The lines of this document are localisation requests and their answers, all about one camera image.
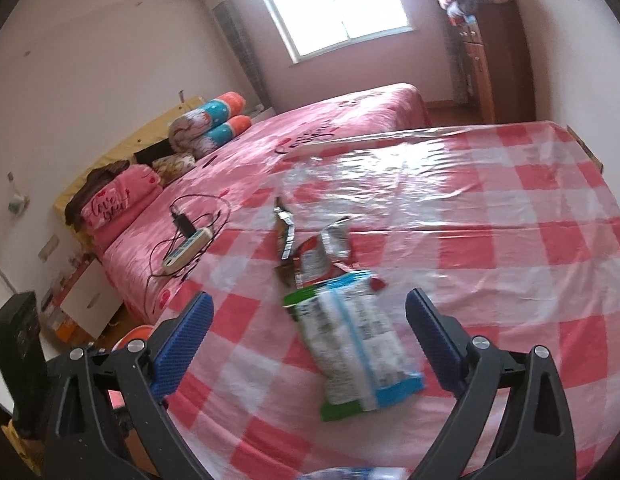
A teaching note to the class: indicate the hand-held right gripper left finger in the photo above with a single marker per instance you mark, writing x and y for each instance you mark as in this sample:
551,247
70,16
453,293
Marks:
182,346

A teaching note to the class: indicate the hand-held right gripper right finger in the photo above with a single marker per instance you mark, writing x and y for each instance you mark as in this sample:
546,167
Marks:
433,341

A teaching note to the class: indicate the white green blue snack packet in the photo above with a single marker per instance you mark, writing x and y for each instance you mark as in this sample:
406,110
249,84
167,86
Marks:
350,340

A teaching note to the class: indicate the small silver torn wrapper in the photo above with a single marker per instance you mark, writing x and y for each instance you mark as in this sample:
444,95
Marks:
337,240

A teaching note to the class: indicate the red snack packet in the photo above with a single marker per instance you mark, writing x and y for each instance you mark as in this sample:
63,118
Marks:
315,260

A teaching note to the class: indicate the orange stool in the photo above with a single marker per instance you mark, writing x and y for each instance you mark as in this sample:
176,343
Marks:
134,337

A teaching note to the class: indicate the pink white checked tablecloth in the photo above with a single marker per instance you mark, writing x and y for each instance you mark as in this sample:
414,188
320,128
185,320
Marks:
490,270

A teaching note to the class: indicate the white nightstand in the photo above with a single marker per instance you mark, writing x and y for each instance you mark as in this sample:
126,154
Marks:
92,295

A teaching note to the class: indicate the black charger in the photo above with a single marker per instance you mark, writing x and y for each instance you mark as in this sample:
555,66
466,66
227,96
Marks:
182,224

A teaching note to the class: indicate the pink love you pillow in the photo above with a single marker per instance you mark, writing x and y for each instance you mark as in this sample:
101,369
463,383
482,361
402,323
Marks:
117,200

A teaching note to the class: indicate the black tower appliance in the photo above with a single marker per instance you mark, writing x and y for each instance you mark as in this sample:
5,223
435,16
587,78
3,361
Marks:
19,360

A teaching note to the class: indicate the small floral pillow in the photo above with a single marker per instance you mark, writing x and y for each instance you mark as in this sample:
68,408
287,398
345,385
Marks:
173,166

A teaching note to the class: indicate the dark brown cloth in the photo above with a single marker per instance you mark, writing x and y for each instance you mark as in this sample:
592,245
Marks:
97,177

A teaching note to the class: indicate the rolled floral quilt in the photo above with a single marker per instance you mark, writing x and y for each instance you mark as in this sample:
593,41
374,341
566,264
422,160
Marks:
189,132

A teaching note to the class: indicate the yellow headboard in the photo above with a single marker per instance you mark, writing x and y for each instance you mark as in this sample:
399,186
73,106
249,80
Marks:
139,135

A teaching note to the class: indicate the bed with pink sheet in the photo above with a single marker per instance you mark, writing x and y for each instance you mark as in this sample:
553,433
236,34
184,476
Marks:
300,130

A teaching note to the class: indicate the brown wooden wardrobe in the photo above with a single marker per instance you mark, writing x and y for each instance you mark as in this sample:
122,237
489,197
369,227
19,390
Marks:
495,65

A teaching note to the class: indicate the white standing air conditioner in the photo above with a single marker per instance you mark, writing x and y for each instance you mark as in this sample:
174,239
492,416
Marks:
237,45

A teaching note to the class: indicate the window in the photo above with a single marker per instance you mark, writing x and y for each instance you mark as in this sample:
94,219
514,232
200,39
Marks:
335,5

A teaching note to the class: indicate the wall switch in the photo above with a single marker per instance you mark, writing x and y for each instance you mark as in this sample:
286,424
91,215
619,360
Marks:
49,247

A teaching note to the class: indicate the small wall socket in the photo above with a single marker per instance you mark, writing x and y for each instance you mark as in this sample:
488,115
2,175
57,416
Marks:
18,204

